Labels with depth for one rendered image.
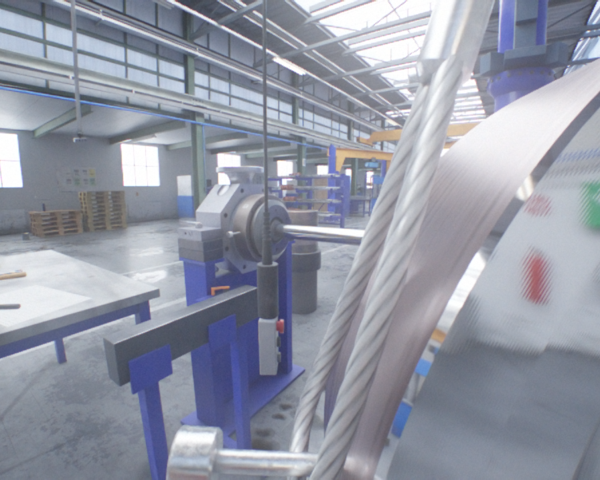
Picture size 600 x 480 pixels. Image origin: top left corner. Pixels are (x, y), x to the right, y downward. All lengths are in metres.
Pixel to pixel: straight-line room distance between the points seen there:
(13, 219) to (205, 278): 11.49
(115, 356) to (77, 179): 12.38
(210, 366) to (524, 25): 2.84
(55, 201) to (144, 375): 12.16
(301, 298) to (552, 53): 2.82
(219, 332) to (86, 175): 12.39
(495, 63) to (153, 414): 2.88
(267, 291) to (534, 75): 2.46
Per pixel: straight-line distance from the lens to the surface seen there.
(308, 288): 3.17
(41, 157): 13.07
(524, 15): 2.71
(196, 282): 1.55
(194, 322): 1.15
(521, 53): 2.63
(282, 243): 1.64
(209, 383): 1.76
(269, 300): 0.64
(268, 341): 0.66
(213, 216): 1.55
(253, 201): 1.54
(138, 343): 1.05
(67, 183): 13.18
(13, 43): 8.30
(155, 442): 1.28
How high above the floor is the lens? 1.30
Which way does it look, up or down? 10 degrees down
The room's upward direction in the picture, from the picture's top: straight up
